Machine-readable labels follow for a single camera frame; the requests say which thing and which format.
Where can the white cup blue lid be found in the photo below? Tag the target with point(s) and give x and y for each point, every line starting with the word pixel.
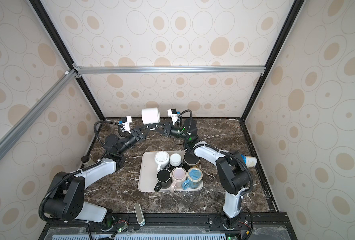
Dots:
pixel 249 161

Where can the pink mug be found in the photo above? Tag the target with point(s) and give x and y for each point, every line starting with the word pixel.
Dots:
pixel 178 176

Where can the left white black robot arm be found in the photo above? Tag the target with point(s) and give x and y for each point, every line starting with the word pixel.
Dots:
pixel 64 200

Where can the blue mug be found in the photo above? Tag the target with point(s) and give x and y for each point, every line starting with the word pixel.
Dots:
pixel 194 177

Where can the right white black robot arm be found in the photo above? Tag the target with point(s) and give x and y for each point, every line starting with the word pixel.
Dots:
pixel 232 167

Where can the white mug red inside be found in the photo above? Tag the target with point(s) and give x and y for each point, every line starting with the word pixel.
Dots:
pixel 150 116

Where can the grey white remote bar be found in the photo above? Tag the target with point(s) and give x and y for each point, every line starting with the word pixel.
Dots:
pixel 139 214

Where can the small bottle black cap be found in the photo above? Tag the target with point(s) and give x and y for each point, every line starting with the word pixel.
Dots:
pixel 87 161

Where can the diagonal aluminium frame bar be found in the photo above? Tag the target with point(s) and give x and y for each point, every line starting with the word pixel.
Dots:
pixel 31 116

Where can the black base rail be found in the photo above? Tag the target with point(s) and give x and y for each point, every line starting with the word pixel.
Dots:
pixel 178 226

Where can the horizontal aluminium frame bar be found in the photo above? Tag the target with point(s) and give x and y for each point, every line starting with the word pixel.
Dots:
pixel 171 69

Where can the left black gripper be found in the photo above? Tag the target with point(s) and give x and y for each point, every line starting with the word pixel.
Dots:
pixel 138 131

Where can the beige plastic tray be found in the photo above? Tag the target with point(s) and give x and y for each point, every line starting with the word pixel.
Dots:
pixel 148 171

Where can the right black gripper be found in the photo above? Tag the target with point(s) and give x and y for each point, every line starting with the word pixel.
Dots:
pixel 166 125

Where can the small white black mug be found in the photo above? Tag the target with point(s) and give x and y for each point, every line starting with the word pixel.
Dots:
pixel 175 161

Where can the black mug white rim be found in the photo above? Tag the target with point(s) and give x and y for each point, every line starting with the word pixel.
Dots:
pixel 164 180

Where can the black skull pattern mug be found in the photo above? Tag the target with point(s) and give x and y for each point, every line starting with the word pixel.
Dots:
pixel 190 161

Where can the white ribbed mug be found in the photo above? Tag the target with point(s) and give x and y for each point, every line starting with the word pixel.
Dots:
pixel 161 159

